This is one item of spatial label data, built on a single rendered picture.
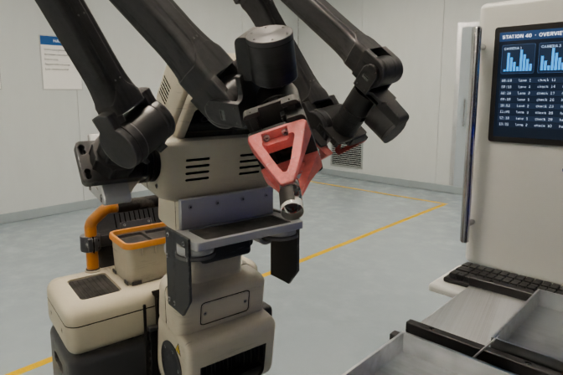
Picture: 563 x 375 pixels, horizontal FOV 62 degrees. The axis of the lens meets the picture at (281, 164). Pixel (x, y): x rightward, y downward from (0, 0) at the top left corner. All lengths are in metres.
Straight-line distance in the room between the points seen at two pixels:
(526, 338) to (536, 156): 0.59
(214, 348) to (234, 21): 6.16
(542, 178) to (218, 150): 0.87
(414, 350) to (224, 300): 0.42
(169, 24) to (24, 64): 4.86
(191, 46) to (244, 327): 0.66
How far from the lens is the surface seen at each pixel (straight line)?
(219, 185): 0.99
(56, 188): 5.63
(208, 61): 0.63
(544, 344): 0.97
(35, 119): 5.49
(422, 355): 0.84
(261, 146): 0.50
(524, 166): 1.42
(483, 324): 1.00
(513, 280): 1.38
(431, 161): 6.60
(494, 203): 1.46
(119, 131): 0.77
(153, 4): 0.64
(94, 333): 1.27
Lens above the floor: 1.31
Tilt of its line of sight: 9 degrees down
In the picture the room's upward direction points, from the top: straight up
